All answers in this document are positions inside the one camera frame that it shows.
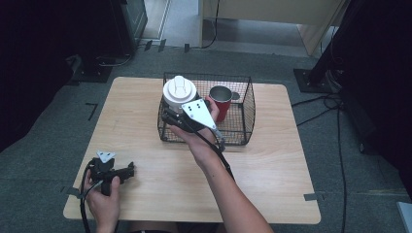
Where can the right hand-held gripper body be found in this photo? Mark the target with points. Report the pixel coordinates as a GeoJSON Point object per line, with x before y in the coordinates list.
{"type": "Point", "coordinates": [197, 113]}

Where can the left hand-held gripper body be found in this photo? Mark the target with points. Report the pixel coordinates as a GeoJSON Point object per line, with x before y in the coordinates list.
{"type": "Point", "coordinates": [100, 173]}

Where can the clear cup with white lid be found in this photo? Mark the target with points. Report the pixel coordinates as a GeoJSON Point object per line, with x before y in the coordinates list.
{"type": "Point", "coordinates": [179, 92]}

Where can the red steel-lined cup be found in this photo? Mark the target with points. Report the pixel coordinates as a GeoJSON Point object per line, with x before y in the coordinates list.
{"type": "Point", "coordinates": [226, 108]}

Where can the person's right hand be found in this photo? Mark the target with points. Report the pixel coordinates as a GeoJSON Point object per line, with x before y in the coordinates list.
{"type": "Point", "coordinates": [200, 145]}

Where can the person's left hand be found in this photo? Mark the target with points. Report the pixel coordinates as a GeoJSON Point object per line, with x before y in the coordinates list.
{"type": "Point", "coordinates": [103, 207]}

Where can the grey tape strip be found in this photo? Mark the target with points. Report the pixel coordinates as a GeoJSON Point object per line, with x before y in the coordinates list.
{"type": "Point", "coordinates": [73, 191]}
{"type": "Point", "coordinates": [311, 196]}

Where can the round black sticker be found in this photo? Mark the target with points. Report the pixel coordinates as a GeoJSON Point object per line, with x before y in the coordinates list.
{"type": "Point", "coordinates": [236, 96]}

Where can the dark cabinet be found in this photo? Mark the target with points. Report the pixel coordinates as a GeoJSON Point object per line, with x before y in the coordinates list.
{"type": "Point", "coordinates": [132, 22]}

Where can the beige wooden cabinet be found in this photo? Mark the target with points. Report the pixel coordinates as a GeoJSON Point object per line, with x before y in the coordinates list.
{"type": "Point", "coordinates": [275, 9]}

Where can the black stand with base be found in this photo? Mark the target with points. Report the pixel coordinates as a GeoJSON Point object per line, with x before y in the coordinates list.
{"type": "Point", "coordinates": [319, 73]}

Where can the pale flat panel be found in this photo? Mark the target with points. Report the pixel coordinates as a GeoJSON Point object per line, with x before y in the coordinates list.
{"type": "Point", "coordinates": [405, 218]}

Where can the black stand base plate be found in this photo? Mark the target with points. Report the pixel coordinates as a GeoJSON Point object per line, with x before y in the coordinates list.
{"type": "Point", "coordinates": [92, 73]}

